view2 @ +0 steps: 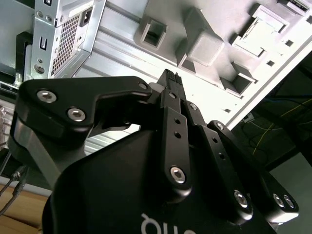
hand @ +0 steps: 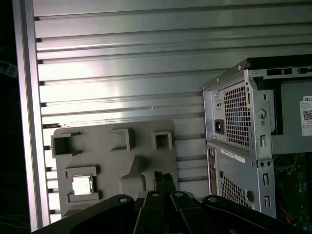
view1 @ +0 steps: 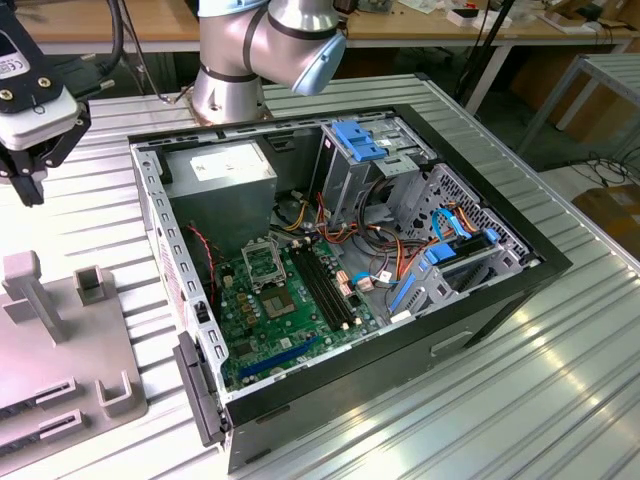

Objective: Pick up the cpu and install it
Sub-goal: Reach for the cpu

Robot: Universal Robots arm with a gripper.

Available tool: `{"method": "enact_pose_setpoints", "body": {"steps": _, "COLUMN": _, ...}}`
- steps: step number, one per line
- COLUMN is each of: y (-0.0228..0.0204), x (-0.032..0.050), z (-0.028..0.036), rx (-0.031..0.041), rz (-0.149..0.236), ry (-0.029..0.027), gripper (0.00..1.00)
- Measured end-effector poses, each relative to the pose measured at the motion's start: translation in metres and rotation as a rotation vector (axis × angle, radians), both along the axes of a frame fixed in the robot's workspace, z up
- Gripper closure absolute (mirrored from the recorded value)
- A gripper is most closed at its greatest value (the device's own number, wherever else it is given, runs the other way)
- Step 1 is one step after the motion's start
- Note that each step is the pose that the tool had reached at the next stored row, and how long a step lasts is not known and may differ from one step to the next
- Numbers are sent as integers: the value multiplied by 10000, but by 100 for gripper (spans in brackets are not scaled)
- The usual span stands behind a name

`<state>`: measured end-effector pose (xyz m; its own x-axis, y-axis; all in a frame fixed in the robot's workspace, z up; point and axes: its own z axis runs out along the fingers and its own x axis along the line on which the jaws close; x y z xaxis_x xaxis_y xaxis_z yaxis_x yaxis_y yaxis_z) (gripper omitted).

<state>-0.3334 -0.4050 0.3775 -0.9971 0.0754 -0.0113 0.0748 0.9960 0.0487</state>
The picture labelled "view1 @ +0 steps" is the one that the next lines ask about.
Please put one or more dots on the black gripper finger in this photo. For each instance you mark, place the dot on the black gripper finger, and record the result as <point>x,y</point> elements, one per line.
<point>60,145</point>
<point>12,165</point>

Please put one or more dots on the perforated silver disk bay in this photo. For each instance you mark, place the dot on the perforated silver disk bay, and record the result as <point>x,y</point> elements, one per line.
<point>450,185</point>

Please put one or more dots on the black case fan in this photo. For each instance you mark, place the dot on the black case fan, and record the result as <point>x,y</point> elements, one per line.
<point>204,272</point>

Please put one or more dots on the green motherboard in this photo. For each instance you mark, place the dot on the green motherboard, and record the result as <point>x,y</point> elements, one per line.
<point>295,334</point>

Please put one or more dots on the black open PC case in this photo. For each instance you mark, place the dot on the black open PC case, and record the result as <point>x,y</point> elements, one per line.
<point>380,395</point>

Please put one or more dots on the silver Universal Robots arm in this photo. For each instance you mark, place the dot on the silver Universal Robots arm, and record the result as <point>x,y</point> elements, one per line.
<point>225,95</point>

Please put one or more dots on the beige four pin socket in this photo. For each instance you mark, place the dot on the beige four pin socket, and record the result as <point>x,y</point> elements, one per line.
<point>229,280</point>

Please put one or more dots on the blue expansion slot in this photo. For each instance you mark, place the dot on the blue expansion slot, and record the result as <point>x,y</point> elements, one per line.
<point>280,357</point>

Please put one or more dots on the silver optical drive cage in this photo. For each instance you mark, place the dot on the silver optical drive cage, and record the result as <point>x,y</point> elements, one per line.
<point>345,185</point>

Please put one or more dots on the grey parts rack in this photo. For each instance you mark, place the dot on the grey parts rack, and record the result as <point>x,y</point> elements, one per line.
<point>30,360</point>

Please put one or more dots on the black tripod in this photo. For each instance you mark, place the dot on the black tripod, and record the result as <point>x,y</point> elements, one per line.
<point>487,47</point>

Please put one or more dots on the blue plastic rail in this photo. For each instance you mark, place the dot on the blue plastic rail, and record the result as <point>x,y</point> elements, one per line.
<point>403,294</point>

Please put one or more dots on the CPU socket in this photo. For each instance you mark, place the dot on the CPU socket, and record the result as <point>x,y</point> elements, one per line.
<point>278,303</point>

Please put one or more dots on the grey power supply unit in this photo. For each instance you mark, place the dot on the grey power supply unit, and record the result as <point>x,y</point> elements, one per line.
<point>225,210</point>

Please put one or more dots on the blue disk carrier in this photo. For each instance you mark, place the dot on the blue disk carrier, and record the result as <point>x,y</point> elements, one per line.
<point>440,254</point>

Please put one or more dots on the black RAM slot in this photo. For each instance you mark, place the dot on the black RAM slot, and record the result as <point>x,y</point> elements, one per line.
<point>330,284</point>
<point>316,285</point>

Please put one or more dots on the white flat box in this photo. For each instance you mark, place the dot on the white flat box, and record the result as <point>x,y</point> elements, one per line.
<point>462,19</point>

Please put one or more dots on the brown cardboard box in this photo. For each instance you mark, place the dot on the brown cardboard box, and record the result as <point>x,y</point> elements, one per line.
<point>612,215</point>

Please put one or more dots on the blue plastic drive latch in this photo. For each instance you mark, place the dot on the blue plastic drive latch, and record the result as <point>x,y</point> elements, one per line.
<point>357,142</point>

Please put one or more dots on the small blue plastic clip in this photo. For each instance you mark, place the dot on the small blue plastic clip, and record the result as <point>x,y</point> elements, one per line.
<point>492,237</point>

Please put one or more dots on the large cardboard box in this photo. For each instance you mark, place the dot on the large cardboard box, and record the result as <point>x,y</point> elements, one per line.
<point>590,110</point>

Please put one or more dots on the wooden desk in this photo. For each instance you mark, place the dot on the wooden desk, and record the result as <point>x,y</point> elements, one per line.
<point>75,27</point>
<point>415,30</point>

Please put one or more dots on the grey metal frame table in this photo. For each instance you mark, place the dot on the grey metal frame table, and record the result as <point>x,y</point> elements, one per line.
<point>607,62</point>

